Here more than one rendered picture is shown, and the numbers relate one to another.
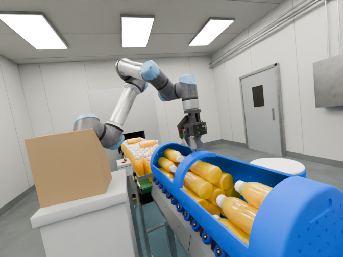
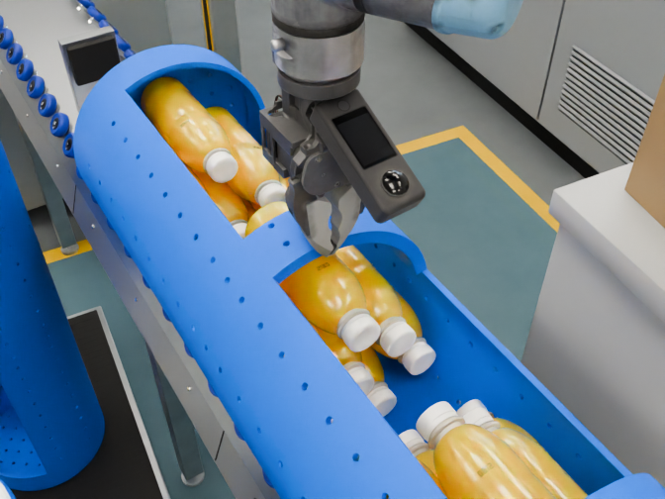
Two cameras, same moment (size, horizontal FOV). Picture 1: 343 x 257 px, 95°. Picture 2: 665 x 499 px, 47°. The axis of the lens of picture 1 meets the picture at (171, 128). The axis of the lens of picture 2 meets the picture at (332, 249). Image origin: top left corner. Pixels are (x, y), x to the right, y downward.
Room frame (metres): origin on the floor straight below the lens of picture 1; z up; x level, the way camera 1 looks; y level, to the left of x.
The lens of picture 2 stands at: (1.28, -0.19, 1.77)
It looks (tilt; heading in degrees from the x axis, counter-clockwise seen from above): 44 degrees down; 170
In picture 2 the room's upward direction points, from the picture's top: straight up
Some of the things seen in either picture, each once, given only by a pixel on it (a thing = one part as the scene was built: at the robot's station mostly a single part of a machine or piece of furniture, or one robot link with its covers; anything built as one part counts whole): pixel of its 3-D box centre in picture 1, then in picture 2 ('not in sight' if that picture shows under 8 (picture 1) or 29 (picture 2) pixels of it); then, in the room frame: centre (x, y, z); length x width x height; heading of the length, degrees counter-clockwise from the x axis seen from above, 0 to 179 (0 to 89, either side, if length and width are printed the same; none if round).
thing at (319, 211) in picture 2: (199, 144); (306, 216); (0.73, -0.12, 1.27); 0.06 x 0.03 x 0.09; 22
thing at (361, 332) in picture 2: not in sight; (359, 331); (0.79, -0.07, 1.16); 0.04 x 0.02 x 0.04; 112
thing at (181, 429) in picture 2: not in sight; (175, 406); (0.25, -0.37, 0.31); 0.06 x 0.06 x 0.63; 22
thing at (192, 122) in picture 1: (194, 122); (315, 120); (0.72, -0.11, 1.37); 0.09 x 0.08 x 0.12; 22
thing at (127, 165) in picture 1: (124, 166); not in sight; (1.28, 0.44, 1.05); 0.20 x 0.10 x 0.10; 22
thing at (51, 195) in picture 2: not in sight; (46, 176); (-0.66, -0.74, 0.31); 0.06 x 0.06 x 0.63; 22
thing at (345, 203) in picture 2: (193, 146); (332, 205); (0.72, -0.09, 1.27); 0.06 x 0.03 x 0.09; 22
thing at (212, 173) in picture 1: (202, 169); (310, 272); (0.70, -0.11, 1.16); 0.19 x 0.07 x 0.07; 22
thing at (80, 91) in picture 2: not in sight; (96, 73); (-0.04, -0.41, 1.00); 0.10 x 0.04 x 0.15; 112
